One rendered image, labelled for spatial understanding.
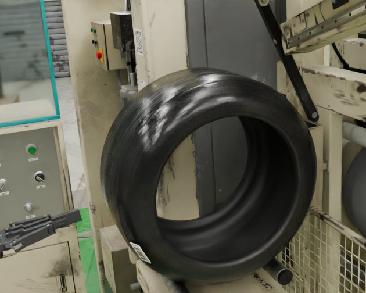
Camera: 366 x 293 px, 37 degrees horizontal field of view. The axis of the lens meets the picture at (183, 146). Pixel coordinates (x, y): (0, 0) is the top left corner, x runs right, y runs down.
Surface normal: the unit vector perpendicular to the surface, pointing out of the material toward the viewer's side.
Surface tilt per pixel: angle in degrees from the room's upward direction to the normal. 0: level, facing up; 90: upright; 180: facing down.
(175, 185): 90
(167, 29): 90
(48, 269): 90
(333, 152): 90
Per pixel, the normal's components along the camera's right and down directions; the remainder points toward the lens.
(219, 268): 0.32, 0.44
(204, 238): 0.08, -0.62
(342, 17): -0.94, 0.17
